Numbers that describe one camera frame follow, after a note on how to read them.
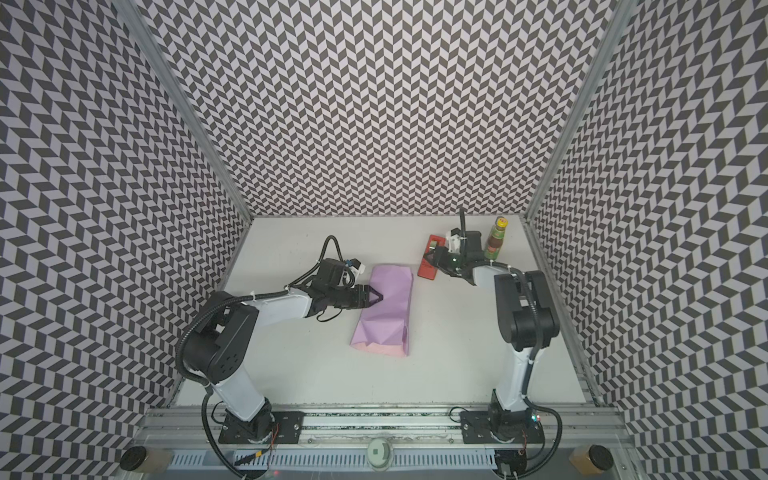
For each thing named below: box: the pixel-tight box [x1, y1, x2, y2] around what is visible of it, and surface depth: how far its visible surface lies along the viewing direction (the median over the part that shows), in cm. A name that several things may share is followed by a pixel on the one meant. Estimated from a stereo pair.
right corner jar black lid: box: [588, 444, 614, 471], surface depth 63 cm
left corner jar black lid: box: [119, 446, 147, 471], surface depth 61 cm
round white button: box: [366, 438, 394, 471], surface depth 62 cm
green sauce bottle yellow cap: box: [484, 216, 508, 261], surface depth 97 cm
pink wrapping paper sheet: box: [350, 264, 413, 357], surface depth 86 cm
